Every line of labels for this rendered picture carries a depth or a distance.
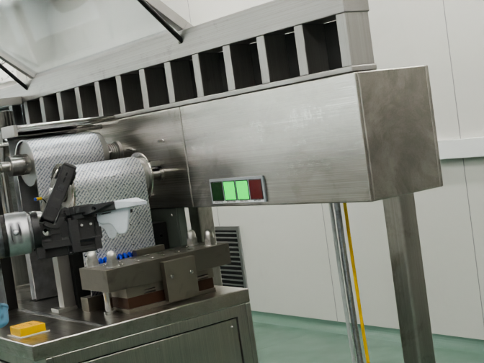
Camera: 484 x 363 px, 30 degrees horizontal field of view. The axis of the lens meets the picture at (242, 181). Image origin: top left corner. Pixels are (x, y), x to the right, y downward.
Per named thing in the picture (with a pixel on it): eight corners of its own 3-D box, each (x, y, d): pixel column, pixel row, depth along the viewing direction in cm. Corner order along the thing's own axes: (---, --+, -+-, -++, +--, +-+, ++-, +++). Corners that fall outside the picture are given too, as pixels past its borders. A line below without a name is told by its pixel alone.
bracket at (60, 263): (50, 312, 261) (34, 208, 260) (70, 307, 265) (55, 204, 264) (57, 314, 257) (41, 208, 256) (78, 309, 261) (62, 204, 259)
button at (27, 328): (10, 335, 235) (9, 325, 235) (35, 328, 239) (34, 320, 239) (21, 338, 229) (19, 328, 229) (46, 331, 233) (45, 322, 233)
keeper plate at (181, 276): (165, 301, 247) (160, 261, 247) (195, 293, 253) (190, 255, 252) (170, 302, 245) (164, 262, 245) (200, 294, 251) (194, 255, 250)
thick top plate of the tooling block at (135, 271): (81, 289, 250) (78, 268, 250) (200, 261, 274) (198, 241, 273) (109, 292, 237) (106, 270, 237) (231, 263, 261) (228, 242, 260)
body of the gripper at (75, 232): (100, 249, 166) (34, 261, 163) (93, 203, 167) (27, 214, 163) (106, 247, 159) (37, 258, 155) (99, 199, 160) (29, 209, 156)
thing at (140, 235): (84, 268, 255) (75, 204, 254) (155, 253, 269) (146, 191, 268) (85, 268, 255) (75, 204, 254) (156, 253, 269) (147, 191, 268)
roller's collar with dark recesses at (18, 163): (6, 177, 278) (3, 156, 278) (24, 174, 282) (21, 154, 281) (14, 176, 273) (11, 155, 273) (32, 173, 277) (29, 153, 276)
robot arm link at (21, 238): (2, 216, 162) (3, 212, 154) (28, 212, 163) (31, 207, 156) (9, 258, 161) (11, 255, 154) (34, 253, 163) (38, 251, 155)
